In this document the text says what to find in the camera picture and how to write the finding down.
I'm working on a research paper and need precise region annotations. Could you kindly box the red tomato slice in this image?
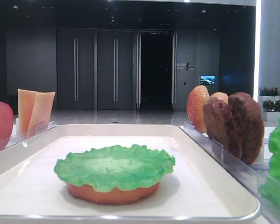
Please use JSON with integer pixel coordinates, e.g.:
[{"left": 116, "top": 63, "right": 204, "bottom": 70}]
[{"left": 0, "top": 102, "right": 14, "bottom": 151}]

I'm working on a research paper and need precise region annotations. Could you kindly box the green lettuce leaf on bun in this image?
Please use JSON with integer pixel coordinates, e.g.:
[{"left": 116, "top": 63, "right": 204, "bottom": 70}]
[{"left": 54, "top": 144, "right": 175, "bottom": 193}]

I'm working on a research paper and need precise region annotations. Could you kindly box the left brown meat patty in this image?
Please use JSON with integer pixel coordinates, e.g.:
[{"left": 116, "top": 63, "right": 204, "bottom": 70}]
[{"left": 203, "top": 97, "right": 236, "bottom": 150}]

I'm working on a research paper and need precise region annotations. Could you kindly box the brown meat patty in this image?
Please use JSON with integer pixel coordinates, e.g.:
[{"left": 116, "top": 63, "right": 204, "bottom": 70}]
[
  {"left": 229, "top": 92, "right": 265, "bottom": 165},
  {"left": 203, "top": 97, "right": 236, "bottom": 150}
]

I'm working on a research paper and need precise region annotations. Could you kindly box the right cheese slice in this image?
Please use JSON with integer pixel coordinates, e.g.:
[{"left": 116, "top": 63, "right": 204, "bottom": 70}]
[{"left": 28, "top": 92, "right": 55, "bottom": 130}]

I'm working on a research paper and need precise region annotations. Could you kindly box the cheese slice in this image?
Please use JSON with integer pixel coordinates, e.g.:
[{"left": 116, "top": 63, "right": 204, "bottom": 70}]
[
  {"left": 17, "top": 89, "right": 38, "bottom": 133},
  {"left": 28, "top": 92, "right": 55, "bottom": 130}
]

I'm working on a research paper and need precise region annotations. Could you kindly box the right brown meat patty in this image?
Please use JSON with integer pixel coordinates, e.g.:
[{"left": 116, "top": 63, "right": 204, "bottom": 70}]
[{"left": 229, "top": 92, "right": 265, "bottom": 165}]

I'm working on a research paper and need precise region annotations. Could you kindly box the left cheese slice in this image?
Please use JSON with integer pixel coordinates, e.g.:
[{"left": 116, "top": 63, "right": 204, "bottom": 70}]
[{"left": 17, "top": 89, "right": 38, "bottom": 133}]

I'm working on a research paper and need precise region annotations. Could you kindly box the white cheese pusher block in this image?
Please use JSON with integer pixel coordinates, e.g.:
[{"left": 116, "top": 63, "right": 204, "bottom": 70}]
[{"left": 15, "top": 118, "right": 20, "bottom": 134}]

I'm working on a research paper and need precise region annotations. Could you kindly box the green lettuce leaf in holder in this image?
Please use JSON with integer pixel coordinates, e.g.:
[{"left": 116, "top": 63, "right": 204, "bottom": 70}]
[{"left": 259, "top": 117, "right": 280, "bottom": 208}]

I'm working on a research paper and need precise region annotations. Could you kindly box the sesame top bun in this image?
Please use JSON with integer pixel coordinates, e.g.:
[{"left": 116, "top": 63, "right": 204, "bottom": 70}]
[{"left": 187, "top": 85, "right": 209, "bottom": 133}]

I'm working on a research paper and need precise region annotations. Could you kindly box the dark double door middle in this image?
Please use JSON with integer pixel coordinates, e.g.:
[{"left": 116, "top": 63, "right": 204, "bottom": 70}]
[{"left": 97, "top": 30, "right": 134, "bottom": 110}]

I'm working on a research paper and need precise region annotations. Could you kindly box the dark double door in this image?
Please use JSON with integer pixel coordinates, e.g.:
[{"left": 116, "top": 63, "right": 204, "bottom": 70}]
[
  {"left": 97, "top": 30, "right": 134, "bottom": 110},
  {"left": 57, "top": 29, "right": 94, "bottom": 110}
]

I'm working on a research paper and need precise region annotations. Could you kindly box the plain bun slice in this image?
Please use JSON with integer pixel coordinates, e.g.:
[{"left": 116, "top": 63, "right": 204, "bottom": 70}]
[{"left": 209, "top": 92, "right": 229, "bottom": 104}]

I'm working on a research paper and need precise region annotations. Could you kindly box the bottom bun slice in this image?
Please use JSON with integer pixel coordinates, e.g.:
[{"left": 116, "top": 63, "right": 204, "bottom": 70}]
[{"left": 67, "top": 182, "right": 160, "bottom": 205}]

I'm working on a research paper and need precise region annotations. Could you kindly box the dark double door left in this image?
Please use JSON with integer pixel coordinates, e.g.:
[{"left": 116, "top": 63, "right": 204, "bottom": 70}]
[{"left": 57, "top": 29, "right": 94, "bottom": 110}]

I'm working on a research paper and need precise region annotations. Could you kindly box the clear acrylic left rack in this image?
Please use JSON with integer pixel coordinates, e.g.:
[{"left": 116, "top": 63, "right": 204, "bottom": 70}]
[{"left": 0, "top": 121, "right": 55, "bottom": 151}]

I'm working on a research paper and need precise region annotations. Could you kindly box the clear acrylic rack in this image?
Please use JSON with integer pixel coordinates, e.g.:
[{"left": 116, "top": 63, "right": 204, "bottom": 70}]
[
  {"left": 182, "top": 121, "right": 280, "bottom": 224},
  {"left": 0, "top": 121, "right": 55, "bottom": 151}
]

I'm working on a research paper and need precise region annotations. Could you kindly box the potted plants planter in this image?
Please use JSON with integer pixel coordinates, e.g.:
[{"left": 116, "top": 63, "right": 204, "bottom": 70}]
[{"left": 258, "top": 86, "right": 280, "bottom": 121}]

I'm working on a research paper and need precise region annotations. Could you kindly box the white rectangular tray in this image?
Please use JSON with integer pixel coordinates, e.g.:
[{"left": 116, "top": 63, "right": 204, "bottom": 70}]
[{"left": 0, "top": 124, "right": 261, "bottom": 224}]

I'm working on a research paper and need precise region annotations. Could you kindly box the clear acrylic right rack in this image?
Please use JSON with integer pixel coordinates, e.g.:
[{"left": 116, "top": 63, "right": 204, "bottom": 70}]
[{"left": 182, "top": 121, "right": 280, "bottom": 224}]

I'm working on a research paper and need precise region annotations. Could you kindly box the small wall screen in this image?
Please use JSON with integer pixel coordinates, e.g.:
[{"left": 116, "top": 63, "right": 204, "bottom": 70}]
[{"left": 200, "top": 76, "right": 215, "bottom": 85}]

